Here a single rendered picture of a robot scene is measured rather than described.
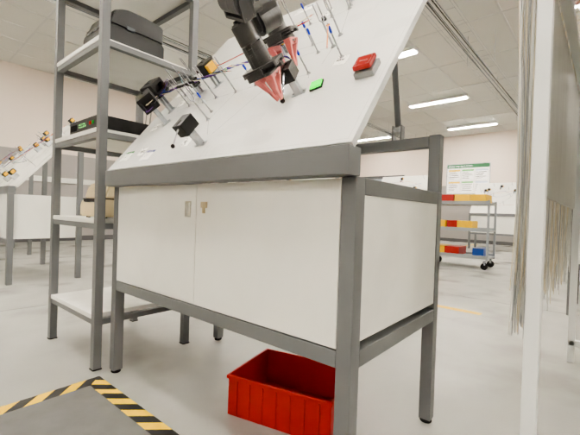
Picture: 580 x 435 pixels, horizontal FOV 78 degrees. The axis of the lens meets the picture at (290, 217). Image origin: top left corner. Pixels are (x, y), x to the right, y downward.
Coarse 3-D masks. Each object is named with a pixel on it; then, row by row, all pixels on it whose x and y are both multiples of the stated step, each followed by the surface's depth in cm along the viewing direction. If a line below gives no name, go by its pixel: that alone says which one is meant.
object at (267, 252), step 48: (240, 192) 104; (288, 192) 92; (336, 192) 83; (240, 240) 103; (288, 240) 92; (336, 240) 83; (240, 288) 103; (288, 288) 92; (336, 288) 83; (336, 336) 83
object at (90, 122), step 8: (80, 120) 173; (88, 120) 167; (96, 120) 162; (112, 120) 163; (120, 120) 166; (128, 120) 169; (72, 128) 179; (80, 128) 173; (88, 128) 167; (112, 128) 164; (120, 128) 166; (128, 128) 169; (136, 128) 172; (144, 128) 175
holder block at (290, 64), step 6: (288, 60) 102; (282, 66) 101; (288, 66) 99; (294, 66) 102; (282, 72) 100; (288, 72) 99; (294, 72) 101; (282, 78) 101; (288, 78) 100; (294, 78) 101
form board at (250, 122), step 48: (336, 0) 148; (384, 0) 121; (240, 48) 174; (336, 48) 114; (384, 48) 98; (240, 96) 130; (288, 96) 109; (336, 96) 94; (144, 144) 150; (192, 144) 122; (240, 144) 104; (288, 144) 90; (336, 144) 80
